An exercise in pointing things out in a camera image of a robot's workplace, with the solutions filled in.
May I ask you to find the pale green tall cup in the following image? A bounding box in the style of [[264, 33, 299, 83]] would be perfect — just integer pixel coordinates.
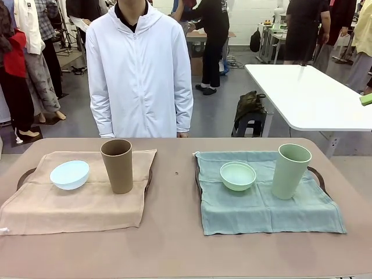
[[271, 143, 313, 201]]

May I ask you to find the pale green bowl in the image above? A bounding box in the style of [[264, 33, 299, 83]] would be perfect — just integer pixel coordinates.
[[219, 161, 257, 192]]

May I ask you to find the teal cloth mat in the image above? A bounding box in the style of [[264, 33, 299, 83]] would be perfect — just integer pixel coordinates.
[[191, 150, 348, 237]]

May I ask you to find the brown tall cup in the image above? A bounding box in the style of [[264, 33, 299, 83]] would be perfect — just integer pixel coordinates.
[[99, 138, 134, 195]]

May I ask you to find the light blue bowl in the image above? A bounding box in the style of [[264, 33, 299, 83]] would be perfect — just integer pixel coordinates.
[[49, 160, 91, 191]]

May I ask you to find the beige cloth mat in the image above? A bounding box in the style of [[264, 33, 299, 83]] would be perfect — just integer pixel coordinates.
[[0, 148, 158, 236]]

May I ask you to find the person's left forearm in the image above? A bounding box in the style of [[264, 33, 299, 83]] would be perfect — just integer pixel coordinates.
[[173, 94, 194, 137]]

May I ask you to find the person's right forearm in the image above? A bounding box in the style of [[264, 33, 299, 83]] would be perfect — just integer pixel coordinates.
[[89, 94, 116, 138]]

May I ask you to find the dark brown serving tray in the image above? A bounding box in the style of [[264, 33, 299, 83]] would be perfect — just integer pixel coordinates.
[[194, 165, 332, 203], [16, 166, 154, 194]]

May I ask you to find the white side table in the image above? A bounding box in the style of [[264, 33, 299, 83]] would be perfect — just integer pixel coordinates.
[[244, 63, 372, 159]]

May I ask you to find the person in yellow shirt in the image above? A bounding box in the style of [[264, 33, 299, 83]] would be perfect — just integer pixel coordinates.
[[345, 0, 372, 94]]

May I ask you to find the person in dark maroon top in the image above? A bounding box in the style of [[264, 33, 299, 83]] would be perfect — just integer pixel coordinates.
[[313, 0, 357, 74]]

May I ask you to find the person in black shirt and shorts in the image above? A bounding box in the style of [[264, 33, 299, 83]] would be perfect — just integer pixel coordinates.
[[282, 0, 332, 65]]

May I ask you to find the background desk with white legs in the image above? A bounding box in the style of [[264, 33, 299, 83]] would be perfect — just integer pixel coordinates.
[[256, 22, 289, 64]]

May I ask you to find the olive green bag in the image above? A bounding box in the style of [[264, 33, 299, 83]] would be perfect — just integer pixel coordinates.
[[234, 90, 267, 123]]

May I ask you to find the grey stool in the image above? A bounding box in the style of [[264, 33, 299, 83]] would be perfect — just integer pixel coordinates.
[[231, 111, 269, 138]]

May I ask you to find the black backpack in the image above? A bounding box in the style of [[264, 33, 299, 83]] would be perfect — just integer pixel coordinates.
[[250, 27, 262, 53]]

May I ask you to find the person in black bending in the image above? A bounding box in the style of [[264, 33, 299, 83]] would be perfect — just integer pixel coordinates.
[[179, 0, 231, 96]]

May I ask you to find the cardboard box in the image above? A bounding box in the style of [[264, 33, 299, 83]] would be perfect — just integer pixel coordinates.
[[189, 56, 205, 77]]

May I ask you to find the wooden top background table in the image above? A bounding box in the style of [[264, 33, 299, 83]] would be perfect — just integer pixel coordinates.
[[185, 30, 237, 40]]

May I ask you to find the person in blue shirt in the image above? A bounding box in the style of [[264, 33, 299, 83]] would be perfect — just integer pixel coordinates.
[[170, 0, 190, 22]]

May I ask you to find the person in white hooded jacket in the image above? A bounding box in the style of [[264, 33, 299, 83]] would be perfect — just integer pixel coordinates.
[[85, 0, 194, 138]]

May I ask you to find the black light stand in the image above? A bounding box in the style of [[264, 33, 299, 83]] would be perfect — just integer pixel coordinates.
[[57, 16, 78, 56]]

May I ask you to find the mannequin in grey patterned garment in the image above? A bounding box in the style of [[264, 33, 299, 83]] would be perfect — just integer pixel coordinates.
[[24, 52, 67, 123]]

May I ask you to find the plaid shirt on mannequin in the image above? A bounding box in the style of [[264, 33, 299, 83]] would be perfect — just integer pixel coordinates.
[[34, 0, 58, 42]]

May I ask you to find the white coat on mannequin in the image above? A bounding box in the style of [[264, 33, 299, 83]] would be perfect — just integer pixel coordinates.
[[12, 0, 46, 56]]

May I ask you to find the dark patterned hanging garment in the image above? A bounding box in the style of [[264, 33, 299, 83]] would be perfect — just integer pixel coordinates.
[[0, 0, 16, 70]]

